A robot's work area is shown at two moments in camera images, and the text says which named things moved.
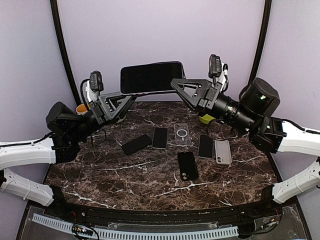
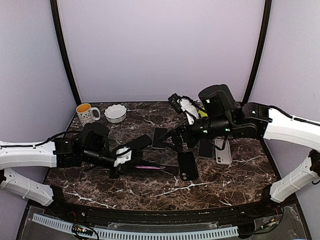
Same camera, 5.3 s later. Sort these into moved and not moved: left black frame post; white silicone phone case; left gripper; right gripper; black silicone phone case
Moved: left gripper; right gripper
Not moved: white silicone phone case; black silicone phone case; left black frame post
